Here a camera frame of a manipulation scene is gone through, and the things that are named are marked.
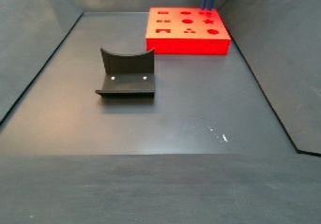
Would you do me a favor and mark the black curved holder stand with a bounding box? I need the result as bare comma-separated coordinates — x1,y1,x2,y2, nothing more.
96,49,156,97

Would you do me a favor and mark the red shape-sorter block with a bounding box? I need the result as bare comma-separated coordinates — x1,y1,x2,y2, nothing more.
146,7,232,55

